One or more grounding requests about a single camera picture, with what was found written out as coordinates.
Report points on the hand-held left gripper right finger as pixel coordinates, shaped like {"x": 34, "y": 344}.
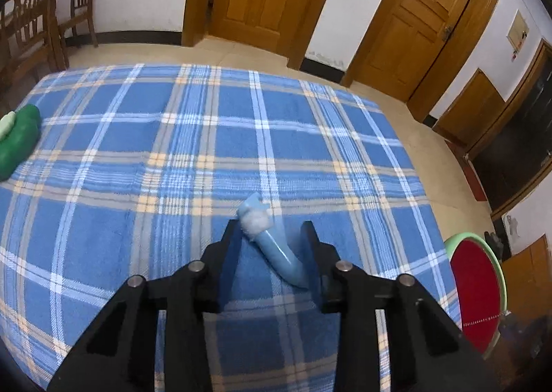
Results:
{"x": 315, "y": 258}

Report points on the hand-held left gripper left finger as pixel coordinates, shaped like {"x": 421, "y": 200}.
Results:
{"x": 224, "y": 254}

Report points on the light blue plastic tube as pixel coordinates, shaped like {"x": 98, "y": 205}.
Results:
{"x": 276, "y": 254}

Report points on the red basin with green rim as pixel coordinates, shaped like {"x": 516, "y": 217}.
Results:
{"x": 474, "y": 284}

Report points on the blue plaid cloth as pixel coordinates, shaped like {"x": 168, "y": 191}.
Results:
{"x": 215, "y": 150}

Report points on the red doormat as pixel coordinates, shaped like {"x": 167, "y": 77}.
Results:
{"x": 472, "y": 176}

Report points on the wooden cabinet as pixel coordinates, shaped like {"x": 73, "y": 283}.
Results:
{"x": 532, "y": 264}

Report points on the black metal door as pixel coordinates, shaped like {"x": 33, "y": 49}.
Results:
{"x": 517, "y": 150}

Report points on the wooden door with metal lock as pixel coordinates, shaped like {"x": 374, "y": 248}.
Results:
{"x": 422, "y": 29}

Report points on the large wooden chair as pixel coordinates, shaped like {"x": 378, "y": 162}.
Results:
{"x": 30, "y": 8}

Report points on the low wooden wall panel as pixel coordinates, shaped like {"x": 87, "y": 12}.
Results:
{"x": 470, "y": 109}

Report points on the beige wall panel box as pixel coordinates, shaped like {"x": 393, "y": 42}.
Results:
{"x": 517, "y": 32}

